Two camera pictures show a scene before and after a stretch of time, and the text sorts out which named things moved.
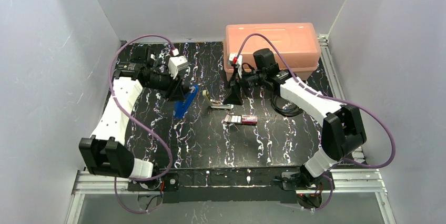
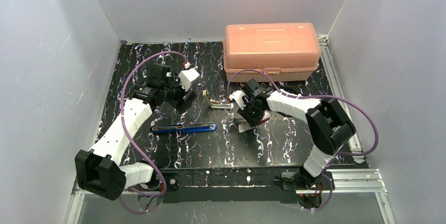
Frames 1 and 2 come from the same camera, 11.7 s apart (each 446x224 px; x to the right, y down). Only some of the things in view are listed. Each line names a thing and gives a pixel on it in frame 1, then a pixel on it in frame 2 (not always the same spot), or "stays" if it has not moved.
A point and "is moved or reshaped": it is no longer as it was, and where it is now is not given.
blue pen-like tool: (182, 106) is moved or reshaped
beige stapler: (215, 104) stays
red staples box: (244, 119) -> (245, 126)
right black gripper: (239, 80) -> (251, 115)
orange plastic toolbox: (298, 42) stays
